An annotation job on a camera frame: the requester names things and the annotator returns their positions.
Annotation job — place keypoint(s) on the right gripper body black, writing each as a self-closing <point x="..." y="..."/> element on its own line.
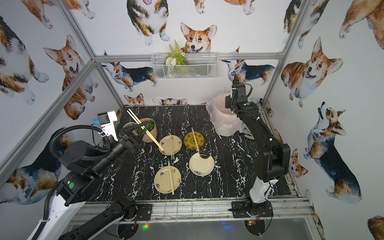
<point x="229" y="102"/>

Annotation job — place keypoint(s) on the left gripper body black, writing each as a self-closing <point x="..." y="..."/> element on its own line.
<point x="124" y="139"/>

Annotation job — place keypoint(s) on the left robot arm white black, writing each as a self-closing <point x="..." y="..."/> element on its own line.
<point x="86" y="162"/>

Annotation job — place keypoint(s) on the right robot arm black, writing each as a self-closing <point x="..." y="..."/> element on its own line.
<point x="272" y="162"/>

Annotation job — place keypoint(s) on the white bin with plastic bag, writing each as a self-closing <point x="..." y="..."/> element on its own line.
<point x="225" y="122"/>

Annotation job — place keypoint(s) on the cream plate upper left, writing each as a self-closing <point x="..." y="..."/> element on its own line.
<point x="165" y="143"/>

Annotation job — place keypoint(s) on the cream plate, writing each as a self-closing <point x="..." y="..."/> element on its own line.
<point x="162" y="180"/>
<point x="165" y="143"/>

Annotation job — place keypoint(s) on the grey glove blue cuff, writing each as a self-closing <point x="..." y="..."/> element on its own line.
<point x="247" y="133"/>

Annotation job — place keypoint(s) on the cream plate front left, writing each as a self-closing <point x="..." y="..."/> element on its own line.
<point x="162" y="180"/>

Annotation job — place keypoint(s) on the yellow patterned dark-rimmed plate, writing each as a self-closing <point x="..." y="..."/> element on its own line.
<point x="191" y="141"/>

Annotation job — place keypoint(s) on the cream plate chipped right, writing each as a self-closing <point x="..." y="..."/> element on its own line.
<point x="201" y="164"/>

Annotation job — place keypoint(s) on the green fern white flower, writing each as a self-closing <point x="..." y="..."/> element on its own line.
<point x="175" y="58"/>

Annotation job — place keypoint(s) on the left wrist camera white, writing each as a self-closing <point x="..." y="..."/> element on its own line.
<point x="107" y="120"/>

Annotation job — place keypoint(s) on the white wire wall basket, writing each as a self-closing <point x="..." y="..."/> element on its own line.
<point x="199" y="66"/>

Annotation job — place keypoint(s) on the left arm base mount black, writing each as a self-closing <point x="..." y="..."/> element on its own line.
<point x="140" y="212"/>

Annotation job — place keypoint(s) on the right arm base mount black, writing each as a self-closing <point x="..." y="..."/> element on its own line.
<point x="248" y="209"/>

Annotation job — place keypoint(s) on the aluminium front rail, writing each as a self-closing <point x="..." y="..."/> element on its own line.
<point x="199" y="210"/>

